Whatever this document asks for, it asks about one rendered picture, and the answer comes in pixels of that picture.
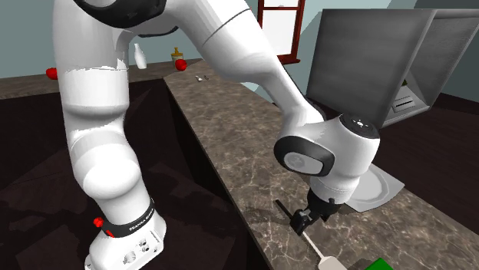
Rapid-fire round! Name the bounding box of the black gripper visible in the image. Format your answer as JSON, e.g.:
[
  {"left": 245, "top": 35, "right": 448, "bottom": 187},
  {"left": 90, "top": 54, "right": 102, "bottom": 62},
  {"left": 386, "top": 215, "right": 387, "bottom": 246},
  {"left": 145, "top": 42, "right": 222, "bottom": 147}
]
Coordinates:
[{"left": 291, "top": 188, "right": 342, "bottom": 237}]

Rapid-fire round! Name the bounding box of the white square plate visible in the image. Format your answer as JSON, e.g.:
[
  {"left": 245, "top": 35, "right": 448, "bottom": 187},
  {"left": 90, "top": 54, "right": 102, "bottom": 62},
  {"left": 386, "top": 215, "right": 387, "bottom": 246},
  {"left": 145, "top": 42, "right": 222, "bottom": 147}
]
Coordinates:
[{"left": 345, "top": 163, "right": 406, "bottom": 214}]

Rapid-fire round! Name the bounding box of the green box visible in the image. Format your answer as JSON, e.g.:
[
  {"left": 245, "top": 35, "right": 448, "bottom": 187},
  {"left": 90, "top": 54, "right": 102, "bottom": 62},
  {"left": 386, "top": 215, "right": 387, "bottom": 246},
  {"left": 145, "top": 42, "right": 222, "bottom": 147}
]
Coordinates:
[{"left": 364, "top": 257, "right": 395, "bottom": 270}]

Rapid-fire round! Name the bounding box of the red framed window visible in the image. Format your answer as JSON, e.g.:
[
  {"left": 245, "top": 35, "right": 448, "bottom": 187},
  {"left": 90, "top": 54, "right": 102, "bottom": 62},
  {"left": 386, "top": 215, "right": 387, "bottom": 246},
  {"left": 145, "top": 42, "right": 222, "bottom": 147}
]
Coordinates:
[{"left": 256, "top": 0, "right": 306, "bottom": 65}]

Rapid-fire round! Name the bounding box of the white bottle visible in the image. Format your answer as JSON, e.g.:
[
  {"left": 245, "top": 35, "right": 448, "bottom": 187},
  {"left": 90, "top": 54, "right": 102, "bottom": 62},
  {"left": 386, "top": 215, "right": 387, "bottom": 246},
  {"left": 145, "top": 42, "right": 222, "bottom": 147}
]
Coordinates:
[{"left": 133, "top": 42, "right": 148, "bottom": 71}]

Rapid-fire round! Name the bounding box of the white spatula with black handle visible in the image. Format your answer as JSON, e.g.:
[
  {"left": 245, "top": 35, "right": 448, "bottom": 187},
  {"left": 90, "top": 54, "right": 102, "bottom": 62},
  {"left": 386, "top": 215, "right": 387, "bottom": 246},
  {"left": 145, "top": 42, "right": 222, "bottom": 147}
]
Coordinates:
[{"left": 275, "top": 199, "right": 348, "bottom": 270}]

